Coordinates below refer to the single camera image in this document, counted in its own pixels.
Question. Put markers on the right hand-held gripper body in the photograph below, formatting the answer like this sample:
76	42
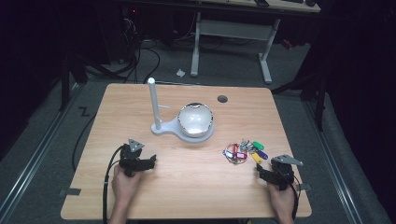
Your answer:
284	172

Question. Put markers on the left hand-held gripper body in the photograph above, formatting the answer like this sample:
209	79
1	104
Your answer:
132	160

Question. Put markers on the key bunch with coloured tags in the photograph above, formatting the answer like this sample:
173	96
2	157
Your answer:
241	155

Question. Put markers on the person's right hand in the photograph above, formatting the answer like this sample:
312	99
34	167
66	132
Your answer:
283	199

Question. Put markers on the person's left hand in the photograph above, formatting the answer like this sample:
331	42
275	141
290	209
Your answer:
124	186

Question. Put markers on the grey tape strip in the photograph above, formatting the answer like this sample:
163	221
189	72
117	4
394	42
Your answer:
305	187
70	192

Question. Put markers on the white stand with pole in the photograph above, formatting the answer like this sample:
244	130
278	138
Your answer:
154	99

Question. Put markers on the silver metal bowl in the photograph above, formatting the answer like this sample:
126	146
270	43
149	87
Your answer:
194	119

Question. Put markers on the dark metal stand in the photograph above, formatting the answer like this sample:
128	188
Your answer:
320	99
65	81

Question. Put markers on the black table grommet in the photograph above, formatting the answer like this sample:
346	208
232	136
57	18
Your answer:
222	99

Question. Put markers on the white paper scrap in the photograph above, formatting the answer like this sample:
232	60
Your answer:
180	73

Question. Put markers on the white-framed wooden desk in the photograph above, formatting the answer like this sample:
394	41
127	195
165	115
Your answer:
233	29

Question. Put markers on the metal floor rail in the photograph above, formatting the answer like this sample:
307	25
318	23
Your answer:
37	155
333	161

